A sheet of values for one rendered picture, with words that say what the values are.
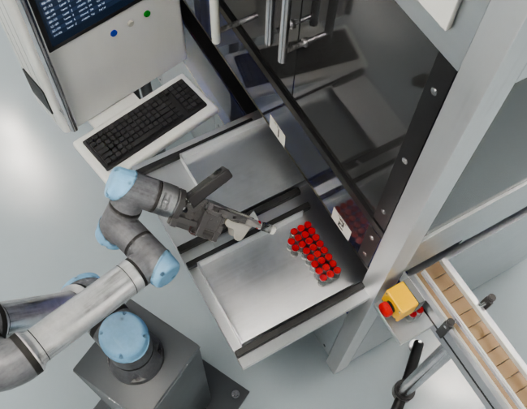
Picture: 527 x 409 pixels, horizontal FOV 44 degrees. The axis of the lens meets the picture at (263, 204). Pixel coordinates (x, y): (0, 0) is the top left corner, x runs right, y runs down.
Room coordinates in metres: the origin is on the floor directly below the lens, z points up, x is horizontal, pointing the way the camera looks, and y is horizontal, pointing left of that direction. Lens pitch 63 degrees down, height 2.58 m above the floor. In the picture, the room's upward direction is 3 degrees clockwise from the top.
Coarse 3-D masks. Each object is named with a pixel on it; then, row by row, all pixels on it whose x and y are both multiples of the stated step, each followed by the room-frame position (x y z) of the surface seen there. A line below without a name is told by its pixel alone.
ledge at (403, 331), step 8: (376, 304) 0.59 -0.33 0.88; (424, 312) 0.58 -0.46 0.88; (384, 320) 0.55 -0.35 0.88; (392, 320) 0.55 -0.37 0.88; (400, 320) 0.55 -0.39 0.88; (416, 320) 0.55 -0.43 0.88; (424, 320) 0.56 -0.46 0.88; (392, 328) 0.53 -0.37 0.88; (400, 328) 0.53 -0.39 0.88; (408, 328) 0.53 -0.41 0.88; (416, 328) 0.53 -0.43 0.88; (424, 328) 0.53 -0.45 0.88; (400, 336) 0.51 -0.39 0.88; (408, 336) 0.51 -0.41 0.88; (416, 336) 0.51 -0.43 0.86; (400, 344) 0.49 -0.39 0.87
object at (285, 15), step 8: (288, 0) 0.96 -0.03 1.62; (288, 8) 0.96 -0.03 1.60; (288, 16) 0.96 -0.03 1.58; (280, 24) 0.96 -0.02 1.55; (288, 24) 0.96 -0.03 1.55; (280, 32) 0.96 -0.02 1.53; (288, 32) 0.96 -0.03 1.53; (280, 40) 0.96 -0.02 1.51; (304, 40) 0.99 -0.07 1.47; (280, 48) 0.96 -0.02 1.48; (288, 48) 0.97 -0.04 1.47; (296, 48) 0.98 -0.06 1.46; (280, 56) 0.96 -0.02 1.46
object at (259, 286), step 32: (288, 224) 0.82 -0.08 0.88; (224, 256) 0.71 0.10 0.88; (256, 256) 0.71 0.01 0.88; (288, 256) 0.72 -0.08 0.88; (224, 288) 0.61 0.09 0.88; (256, 288) 0.62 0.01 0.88; (288, 288) 0.62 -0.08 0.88; (320, 288) 0.63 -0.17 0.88; (256, 320) 0.53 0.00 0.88; (288, 320) 0.53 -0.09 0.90
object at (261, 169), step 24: (264, 120) 1.17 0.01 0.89; (216, 144) 1.08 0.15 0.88; (240, 144) 1.09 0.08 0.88; (264, 144) 1.09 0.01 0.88; (192, 168) 0.99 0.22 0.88; (216, 168) 1.00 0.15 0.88; (240, 168) 1.00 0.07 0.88; (264, 168) 1.01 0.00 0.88; (288, 168) 1.01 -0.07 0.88; (216, 192) 0.91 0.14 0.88; (240, 192) 0.92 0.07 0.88; (264, 192) 0.92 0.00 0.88
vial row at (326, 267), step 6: (300, 228) 0.79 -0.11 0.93; (300, 234) 0.78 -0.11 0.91; (306, 234) 0.77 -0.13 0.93; (306, 240) 0.75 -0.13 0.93; (312, 240) 0.75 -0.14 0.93; (306, 246) 0.74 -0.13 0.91; (312, 246) 0.74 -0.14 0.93; (312, 252) 0.72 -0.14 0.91; (318, 252) 0.72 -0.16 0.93; (318, 258) 0.70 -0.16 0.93; (324, 258) 0.70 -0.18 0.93; (318, 264) 0.69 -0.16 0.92; (324, 264) 0.68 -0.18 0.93; (324, 270) 0.67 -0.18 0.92; (330, 270) 0.67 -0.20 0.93; (330, 276) 0.65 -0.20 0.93
